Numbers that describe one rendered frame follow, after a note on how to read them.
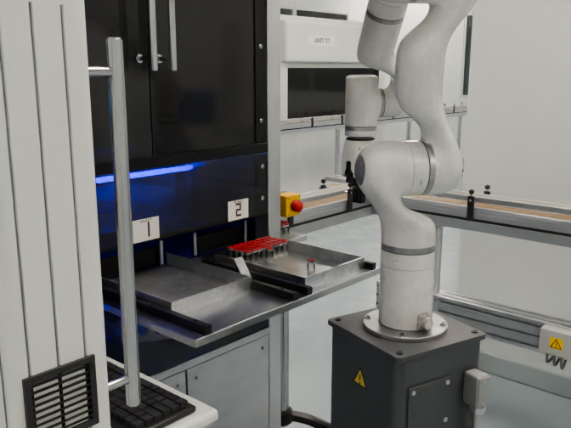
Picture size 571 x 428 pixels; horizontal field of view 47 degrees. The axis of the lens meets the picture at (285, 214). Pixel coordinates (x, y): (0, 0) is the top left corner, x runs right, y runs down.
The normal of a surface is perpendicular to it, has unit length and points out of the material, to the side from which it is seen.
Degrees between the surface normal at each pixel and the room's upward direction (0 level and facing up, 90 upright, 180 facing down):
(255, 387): 90
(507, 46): 90
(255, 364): 90
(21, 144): 90
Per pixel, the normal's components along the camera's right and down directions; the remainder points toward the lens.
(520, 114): -0.66, 0.16
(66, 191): 0.75, 0.14
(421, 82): -0.10, 0.34
